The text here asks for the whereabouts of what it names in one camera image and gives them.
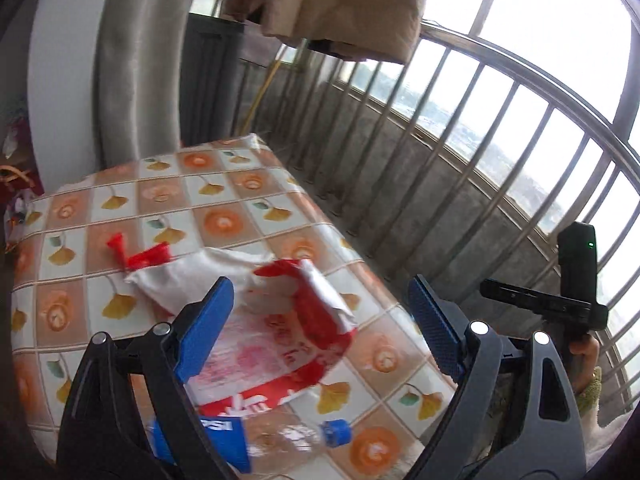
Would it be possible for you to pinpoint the red and white plastic bag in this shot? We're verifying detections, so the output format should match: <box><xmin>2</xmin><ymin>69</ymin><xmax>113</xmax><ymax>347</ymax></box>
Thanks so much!
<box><xmin>192</xmin><ymin>257</ymin><xmax>358</xmax><ymax>418</ymax></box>

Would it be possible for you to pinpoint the hanging brown garment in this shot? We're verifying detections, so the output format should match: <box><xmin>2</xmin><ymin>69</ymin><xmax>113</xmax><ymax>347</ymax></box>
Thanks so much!
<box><xmin>220</xmin><ymin>0</ymin><xmax>433</xmax><ymax>66</ymax></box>

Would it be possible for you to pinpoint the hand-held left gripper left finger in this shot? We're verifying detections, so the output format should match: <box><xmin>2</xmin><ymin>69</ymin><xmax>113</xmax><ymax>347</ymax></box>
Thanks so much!
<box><xmin>56</xmin><ymin>276</ymin><xmax>236</xmax><ymax>480</ymax></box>

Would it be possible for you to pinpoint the ginkgo leaf patterned tablecloth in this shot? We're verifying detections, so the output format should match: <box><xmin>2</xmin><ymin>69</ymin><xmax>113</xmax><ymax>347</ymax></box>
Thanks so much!
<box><xmin>10</xmin><ymin>132</ymin><xmax>458</xmax><ymax>480</ymax></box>

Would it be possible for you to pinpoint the clear plastic bottle blue cap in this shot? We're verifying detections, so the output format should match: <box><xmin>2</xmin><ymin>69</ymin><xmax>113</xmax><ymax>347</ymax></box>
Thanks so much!
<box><xmin>146</xmin><ymin>406</ymin><xmax>353</xmax><ymax>476</ymax></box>

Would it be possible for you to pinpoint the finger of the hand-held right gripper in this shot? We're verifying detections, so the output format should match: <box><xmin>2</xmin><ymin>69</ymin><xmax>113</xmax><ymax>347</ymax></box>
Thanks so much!
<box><xmin>480</xmin><ymin>279</ymin><xmax>609</xmax><ymax>332</ymax></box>

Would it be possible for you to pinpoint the yellow pole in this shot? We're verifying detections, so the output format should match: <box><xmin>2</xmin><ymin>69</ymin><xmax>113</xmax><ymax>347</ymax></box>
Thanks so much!
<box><xmin>243</xmin><ymin>57</ymin><xmax>281</xmax><ymax>136</ymax></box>

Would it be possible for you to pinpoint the red and white snack wrapper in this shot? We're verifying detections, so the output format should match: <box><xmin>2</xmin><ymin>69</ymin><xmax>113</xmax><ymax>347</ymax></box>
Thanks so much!
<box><xmin>122</xmin><ymin>242</ymin><xmax>276</xmax><ymax>313</ymax></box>

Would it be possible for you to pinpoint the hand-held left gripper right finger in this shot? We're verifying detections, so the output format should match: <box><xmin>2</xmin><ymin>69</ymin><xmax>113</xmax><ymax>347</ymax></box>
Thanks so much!
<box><xmin>407</xmin><ymin>274</ymin><xmax>586</xmax><ymax>480</ymax></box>

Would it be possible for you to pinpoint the steel balcony railing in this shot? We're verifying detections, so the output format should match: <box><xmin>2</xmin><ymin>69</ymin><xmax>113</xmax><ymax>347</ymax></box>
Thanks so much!
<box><xmin>190</xmin><ymin>0</ymin><xmax>640</xmax><ymax>411</ymax></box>

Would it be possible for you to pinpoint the red wrapper scrap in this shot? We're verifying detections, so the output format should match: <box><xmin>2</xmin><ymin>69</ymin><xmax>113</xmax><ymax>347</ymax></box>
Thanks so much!
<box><xmin>106</xmin><ymin>232</ymin><xmax>127</xmax><ymax>267</ymax></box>

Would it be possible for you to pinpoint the person's right hand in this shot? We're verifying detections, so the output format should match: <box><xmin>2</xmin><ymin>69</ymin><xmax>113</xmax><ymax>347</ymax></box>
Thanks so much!
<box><xmin>570</xmin><ymin>335</ymin><xmax>601</xmax><ymax>396</ymax></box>

